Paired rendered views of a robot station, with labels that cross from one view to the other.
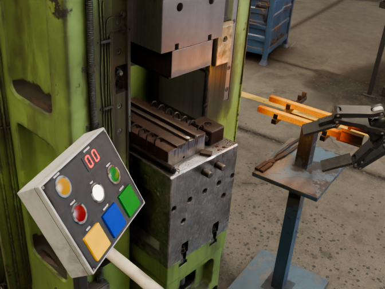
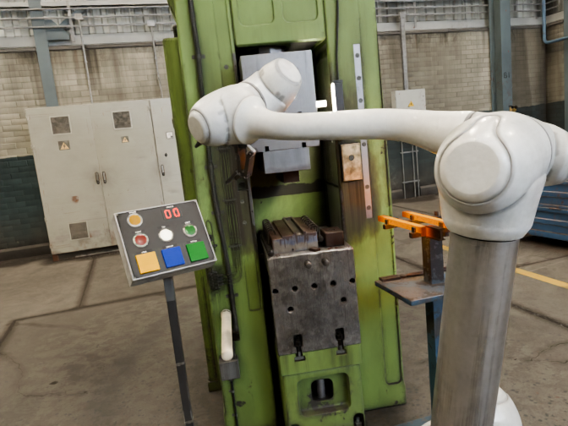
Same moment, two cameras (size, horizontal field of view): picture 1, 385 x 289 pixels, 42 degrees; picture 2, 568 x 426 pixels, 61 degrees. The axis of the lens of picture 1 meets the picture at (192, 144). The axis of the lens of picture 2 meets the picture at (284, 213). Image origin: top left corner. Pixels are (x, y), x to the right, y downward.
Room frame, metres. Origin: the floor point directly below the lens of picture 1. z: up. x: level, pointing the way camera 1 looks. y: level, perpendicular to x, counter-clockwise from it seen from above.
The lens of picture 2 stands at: (0.05, -1.35, 1.44)
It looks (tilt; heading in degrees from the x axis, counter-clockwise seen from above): 9 degrees down; 42
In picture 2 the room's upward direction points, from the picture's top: 6 degrees counter-clockwise
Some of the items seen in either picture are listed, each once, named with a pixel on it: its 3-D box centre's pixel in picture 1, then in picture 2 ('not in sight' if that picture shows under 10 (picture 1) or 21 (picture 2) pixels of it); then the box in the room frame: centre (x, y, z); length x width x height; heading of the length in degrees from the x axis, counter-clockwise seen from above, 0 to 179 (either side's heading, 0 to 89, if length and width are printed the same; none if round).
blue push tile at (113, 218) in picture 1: (113, 220); (172, 257); (1.12, 0.21, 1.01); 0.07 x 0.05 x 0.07; 163
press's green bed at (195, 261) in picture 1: (154, 255); (313, 368); (1.82, 0.15, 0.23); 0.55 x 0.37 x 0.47; 48
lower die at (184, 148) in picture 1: (149, 128); (288, 232); (1.77, 0.18, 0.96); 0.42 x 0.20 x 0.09; 48
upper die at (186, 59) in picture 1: (151, 42); (281, 158); (1.77, 0.18, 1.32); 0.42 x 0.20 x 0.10; 48
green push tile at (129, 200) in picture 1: (128, 200); (197, 251); (1.21, 0.18, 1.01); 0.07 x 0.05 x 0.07; 163
